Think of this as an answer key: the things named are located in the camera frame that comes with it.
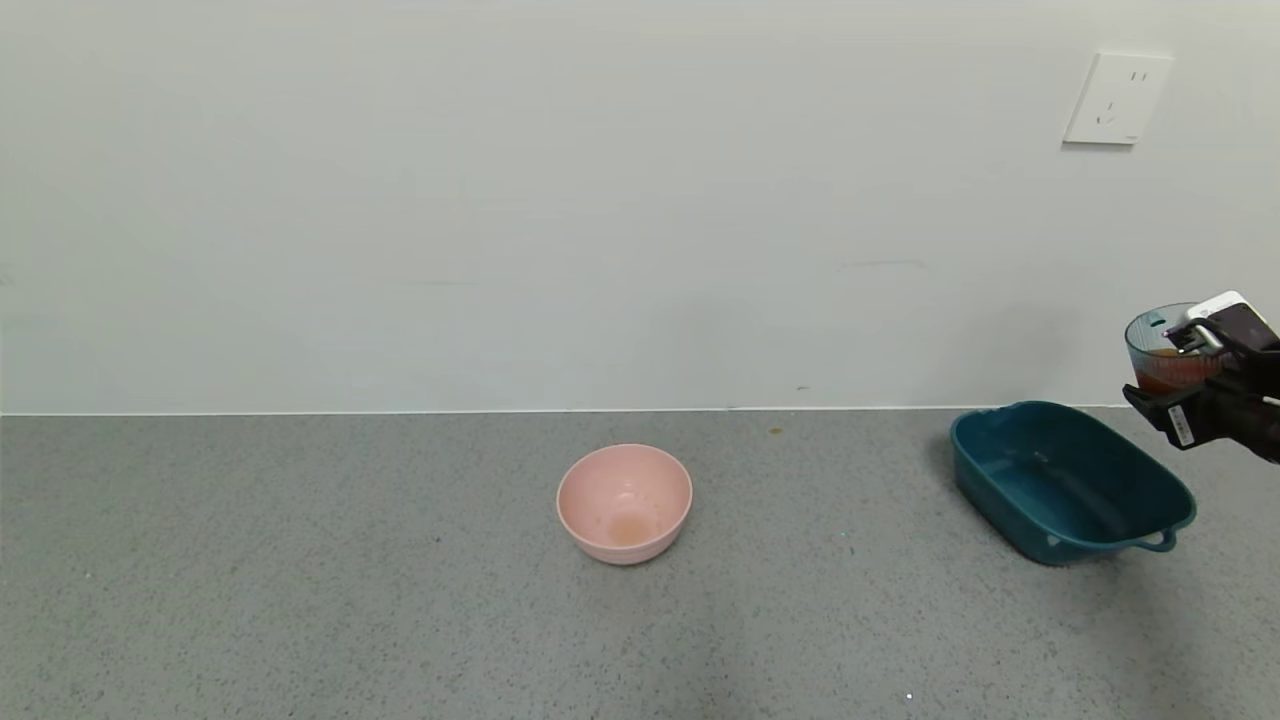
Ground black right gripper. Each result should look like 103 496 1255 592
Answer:
1122 371 1280 464

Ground brown liquid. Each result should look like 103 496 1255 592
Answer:
1135 348 1216 396

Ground translucent blue ribbed cup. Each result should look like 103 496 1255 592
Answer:
1125 303 1227 397

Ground teal plastic basin tray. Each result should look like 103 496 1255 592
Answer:
950 401 1198 567

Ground pink ribbed bowl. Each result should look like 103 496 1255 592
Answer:
556 443 694 567

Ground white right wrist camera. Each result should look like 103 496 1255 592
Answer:
1163 291 1280 356

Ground white wall socket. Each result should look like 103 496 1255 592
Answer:
1062 52 1175 147

